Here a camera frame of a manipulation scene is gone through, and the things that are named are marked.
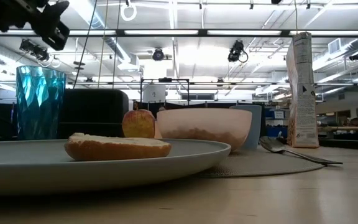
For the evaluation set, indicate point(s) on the red yellow apple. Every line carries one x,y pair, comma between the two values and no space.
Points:
138,124

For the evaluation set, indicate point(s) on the toasted bagel half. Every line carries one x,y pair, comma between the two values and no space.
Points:
117,148

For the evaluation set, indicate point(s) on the grey round plate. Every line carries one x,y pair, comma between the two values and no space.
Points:
104,174

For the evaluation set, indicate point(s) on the pink bowl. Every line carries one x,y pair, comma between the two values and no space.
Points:
204,121

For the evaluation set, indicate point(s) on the light blue cup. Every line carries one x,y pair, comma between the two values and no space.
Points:
255,124

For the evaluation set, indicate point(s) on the round grey placemat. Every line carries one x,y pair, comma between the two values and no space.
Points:
259,163

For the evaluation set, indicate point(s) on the silver metal spoon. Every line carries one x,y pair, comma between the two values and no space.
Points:
272,144

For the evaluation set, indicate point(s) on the brown cereal bag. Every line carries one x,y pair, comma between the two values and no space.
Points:
303,93

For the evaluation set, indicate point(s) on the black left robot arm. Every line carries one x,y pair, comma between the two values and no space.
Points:
5,15

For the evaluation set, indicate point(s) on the teal faceted tumbler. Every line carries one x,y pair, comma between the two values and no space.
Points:
40,102

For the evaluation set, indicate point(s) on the white cylindrical tank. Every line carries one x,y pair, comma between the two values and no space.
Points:
154,93

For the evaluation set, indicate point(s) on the blue storage bin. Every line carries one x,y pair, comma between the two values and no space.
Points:
275,130

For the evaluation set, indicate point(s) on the black hanging camera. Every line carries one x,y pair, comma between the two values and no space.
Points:
236,51
158,54

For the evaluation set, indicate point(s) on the black overhead frame beam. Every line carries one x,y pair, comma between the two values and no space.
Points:
202,32

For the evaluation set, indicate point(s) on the black aluminium table frame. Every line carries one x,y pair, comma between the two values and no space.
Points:
353,144

